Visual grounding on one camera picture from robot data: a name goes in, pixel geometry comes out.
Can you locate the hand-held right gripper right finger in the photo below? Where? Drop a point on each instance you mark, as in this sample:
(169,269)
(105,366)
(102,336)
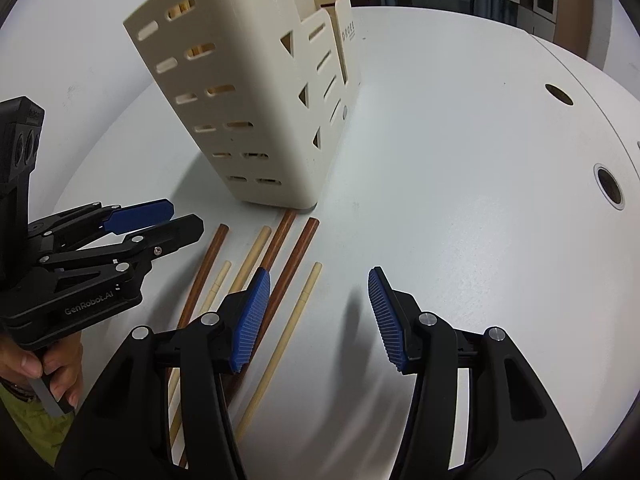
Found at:
(387,320)

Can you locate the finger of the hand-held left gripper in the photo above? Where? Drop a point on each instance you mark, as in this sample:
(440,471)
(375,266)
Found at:
(140,215)
(175,232)

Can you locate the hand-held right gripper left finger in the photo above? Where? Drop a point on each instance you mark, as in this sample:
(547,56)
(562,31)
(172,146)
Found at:
(252,320)

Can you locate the light bamboo chopstick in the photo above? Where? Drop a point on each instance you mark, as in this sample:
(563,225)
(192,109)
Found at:
(216,285)
(285,340)
(250,257)

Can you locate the dark brown wooden chopstick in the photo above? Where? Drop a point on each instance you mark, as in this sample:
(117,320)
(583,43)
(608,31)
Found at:
(205,270)
(281,237)
(287,275)

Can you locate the cream slotted utensil holder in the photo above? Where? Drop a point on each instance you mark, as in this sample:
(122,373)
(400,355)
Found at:
(240,60)

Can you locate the person's left hand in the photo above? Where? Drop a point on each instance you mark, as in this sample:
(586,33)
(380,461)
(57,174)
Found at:
(65,370)

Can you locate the person's green clothing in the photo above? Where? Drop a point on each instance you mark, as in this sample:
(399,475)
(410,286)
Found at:
(30,430)

